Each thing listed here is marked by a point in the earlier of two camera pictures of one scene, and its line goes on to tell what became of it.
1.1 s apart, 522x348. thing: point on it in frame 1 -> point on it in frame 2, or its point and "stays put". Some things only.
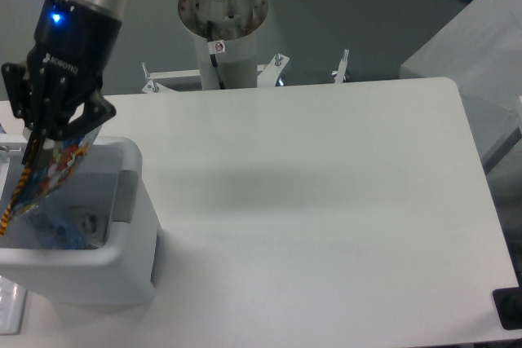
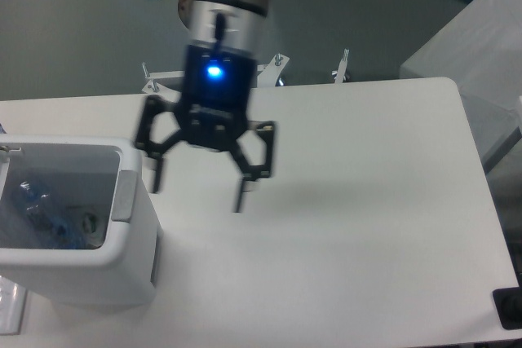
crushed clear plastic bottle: x=37 y=227 -> x=42 y=211
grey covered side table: x=480 y=53 stays put
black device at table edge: x=508 y=306 stays put
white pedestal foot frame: x=267 y=74 stays put
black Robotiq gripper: x=59 y=91 -> x=218 y=83
